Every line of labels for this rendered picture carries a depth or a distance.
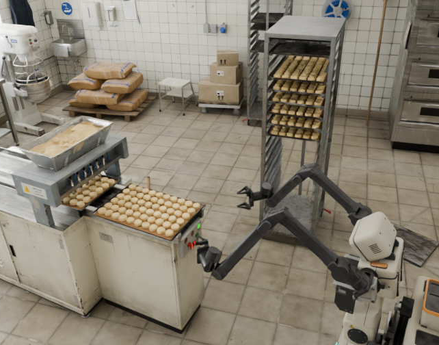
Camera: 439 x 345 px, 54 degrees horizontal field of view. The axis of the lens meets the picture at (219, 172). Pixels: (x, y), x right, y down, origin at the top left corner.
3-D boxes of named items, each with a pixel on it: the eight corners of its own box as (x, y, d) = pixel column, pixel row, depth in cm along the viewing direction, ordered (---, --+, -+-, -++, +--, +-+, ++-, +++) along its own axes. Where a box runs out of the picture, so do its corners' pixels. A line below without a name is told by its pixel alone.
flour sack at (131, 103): (132, 113, 622) (131, 103, 614) (106, 111, 630) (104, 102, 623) (150, 96, 682) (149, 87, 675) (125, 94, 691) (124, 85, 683)
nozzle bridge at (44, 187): (24, 218, 280) (10, 173, 263) (98, 168, 335) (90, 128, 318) (62, 231, 267) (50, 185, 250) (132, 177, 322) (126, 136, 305)
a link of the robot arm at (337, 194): (303, 166, 225) (313, 155, 230) (291, 177, 236) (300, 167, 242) (368, 225, 222) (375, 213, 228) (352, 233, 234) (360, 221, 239)
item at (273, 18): (259, 13, 578) (259, 12, 577) (288, 14, 569) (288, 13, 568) (251, 22, 528) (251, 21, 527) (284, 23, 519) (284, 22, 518)
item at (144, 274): (102, 305, 324) (81, 208, 279) (130, 276, 350) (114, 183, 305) (182, 339, 296) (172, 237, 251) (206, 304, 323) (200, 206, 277)
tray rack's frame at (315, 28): (314, 249, 368) (338, 36, 278) (256, 237, 384) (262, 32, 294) (325, 208, 420) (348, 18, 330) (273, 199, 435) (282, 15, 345)
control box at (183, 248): (178, 257, 265) (177, 239, 258) (197, 235, 284) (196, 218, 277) (183, 258, 264) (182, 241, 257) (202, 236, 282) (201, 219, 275)
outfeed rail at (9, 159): (-10, 157, 355) (-13, 150, 352) (-8, 156, 358) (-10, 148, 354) (202, 218, 276) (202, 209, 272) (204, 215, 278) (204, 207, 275)
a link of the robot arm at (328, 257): (277, 206, 191) (281, 198, 200) (258, 225, 196) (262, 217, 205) (353, 274, 189) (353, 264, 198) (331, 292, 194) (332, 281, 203)
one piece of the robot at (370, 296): (377, 296, 196) (377, 277, 191) (375, 304, 192) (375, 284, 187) (355, 291, 201) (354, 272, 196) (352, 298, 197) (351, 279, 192)
